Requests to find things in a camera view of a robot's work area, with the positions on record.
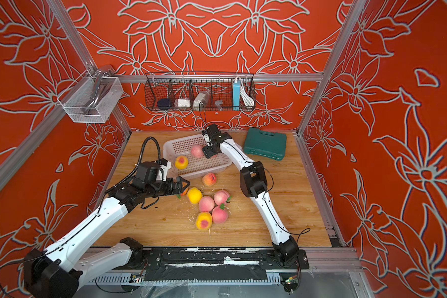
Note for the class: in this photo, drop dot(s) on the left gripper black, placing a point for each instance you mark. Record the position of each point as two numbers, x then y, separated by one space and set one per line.
179 189

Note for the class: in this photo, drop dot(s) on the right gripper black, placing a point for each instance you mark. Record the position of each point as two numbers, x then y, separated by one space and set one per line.
207 152

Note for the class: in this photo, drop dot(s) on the pink peach front with leaf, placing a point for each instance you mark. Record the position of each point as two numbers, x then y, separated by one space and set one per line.
196 151

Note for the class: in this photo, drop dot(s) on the pink peach with leaf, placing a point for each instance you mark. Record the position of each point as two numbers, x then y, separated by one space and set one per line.
219 214
222 197
196 151

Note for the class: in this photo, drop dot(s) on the orange red peach with leaf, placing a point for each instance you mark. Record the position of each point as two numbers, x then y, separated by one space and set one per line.
184 193

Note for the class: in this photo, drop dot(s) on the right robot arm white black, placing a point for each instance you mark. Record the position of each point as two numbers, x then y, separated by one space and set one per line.
254 185

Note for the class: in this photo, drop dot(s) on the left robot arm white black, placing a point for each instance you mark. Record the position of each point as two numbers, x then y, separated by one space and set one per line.
59 270

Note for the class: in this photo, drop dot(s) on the pink plastic perforated basket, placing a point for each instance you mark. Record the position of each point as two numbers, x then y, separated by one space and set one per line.
196 166

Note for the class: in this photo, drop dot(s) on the orange pink peach near basket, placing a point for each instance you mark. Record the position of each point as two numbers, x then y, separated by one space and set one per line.
209 179

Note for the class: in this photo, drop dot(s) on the white packet in basket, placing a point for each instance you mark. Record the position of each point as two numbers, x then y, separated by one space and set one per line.
201 100

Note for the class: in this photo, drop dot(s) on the white adapter in basket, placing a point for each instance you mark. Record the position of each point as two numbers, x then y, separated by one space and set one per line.
183 103

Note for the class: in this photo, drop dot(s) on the dark round object in basket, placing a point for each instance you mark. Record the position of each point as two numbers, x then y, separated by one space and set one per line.
164 104

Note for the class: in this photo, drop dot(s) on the light blue box in basket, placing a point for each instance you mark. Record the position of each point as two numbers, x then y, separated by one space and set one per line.
236 94

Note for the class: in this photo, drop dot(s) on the pink peach middle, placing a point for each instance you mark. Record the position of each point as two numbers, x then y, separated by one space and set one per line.
206 204

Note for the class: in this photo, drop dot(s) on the yellow red peach front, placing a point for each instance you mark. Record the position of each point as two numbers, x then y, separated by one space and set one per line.
204 221

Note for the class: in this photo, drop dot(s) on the pink peach with leaf upper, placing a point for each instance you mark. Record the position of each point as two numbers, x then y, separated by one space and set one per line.
222 197

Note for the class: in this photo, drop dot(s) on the pink peach with leaf lower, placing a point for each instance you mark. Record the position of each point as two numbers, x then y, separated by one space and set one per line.
219 214

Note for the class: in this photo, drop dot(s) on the green plastic tool case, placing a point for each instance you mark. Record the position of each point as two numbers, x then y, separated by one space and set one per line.
268 144

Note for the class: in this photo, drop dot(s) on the metal tongs in bin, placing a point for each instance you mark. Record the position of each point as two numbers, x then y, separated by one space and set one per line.
98 89

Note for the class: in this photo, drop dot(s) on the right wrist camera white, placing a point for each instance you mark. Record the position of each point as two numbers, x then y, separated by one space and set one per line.
206 136

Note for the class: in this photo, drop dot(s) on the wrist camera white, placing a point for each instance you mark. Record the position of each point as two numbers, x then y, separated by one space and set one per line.
206 136
165 165

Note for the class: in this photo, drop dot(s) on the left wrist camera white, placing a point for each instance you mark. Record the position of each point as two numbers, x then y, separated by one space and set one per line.
165 165

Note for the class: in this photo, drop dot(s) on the black wire wall basket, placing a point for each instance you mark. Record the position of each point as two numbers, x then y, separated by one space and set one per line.
200 91

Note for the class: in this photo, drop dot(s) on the clear plastic wall bin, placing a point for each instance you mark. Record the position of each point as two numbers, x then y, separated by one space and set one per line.
75 101

